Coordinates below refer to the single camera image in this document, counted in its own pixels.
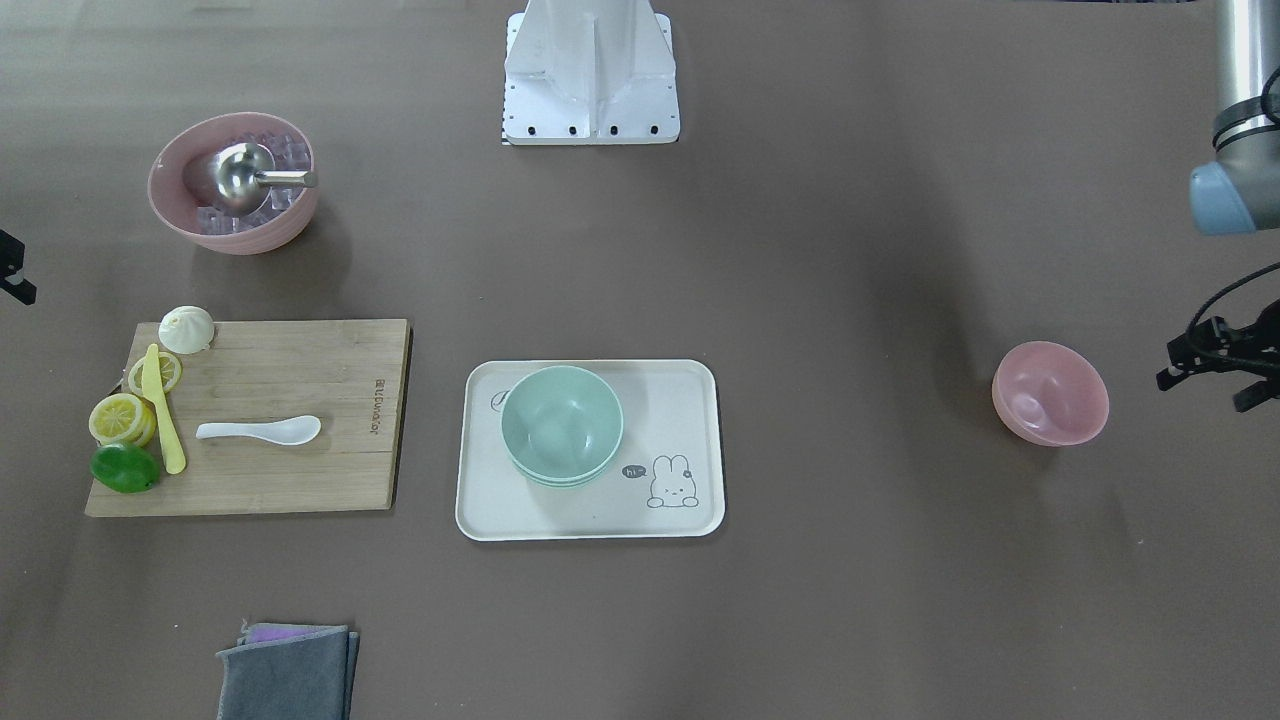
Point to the white ceramic spoon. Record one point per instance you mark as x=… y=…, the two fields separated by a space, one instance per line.
x=295 y=431

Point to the thin lemon slice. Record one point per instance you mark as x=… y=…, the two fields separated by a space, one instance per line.
x=169 y=368

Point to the green lime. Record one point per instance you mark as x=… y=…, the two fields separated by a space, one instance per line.
x=125 y=468

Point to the white steamed bun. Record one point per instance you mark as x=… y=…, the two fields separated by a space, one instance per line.
x=186 y=330

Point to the top green bowl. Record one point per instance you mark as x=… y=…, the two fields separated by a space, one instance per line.
x=562 y=417

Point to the large pink bowl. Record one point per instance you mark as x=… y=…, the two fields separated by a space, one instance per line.
x=282 y=217

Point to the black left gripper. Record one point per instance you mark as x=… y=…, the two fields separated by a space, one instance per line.
x=1224 y=347

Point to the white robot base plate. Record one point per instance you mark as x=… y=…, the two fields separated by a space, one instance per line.
x=589 y=73

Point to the grey folded cloth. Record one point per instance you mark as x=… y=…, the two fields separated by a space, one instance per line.
x=289 y=671

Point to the metal ice scoop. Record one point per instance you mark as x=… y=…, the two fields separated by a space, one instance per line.
x=240 y=177

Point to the thick lemon slice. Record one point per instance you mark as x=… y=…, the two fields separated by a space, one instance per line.
x=122 y=418

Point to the small pink bowl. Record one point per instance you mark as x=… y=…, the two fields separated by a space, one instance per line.
x=1049 y=395

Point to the yellow plastic knife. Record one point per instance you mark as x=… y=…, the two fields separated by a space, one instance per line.
x=174 y=456

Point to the bamboo cutting board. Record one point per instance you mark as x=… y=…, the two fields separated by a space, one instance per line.
x=349 y=373

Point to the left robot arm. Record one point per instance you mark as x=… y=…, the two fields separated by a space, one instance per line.
x=1237 y=193

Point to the lower green bowls stack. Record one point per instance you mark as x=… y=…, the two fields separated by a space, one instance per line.
x=575 y=479

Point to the cream rabbit tray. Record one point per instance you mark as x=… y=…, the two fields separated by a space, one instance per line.
x=667 y=480

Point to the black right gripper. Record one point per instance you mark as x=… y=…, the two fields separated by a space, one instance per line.
x=13 y=271

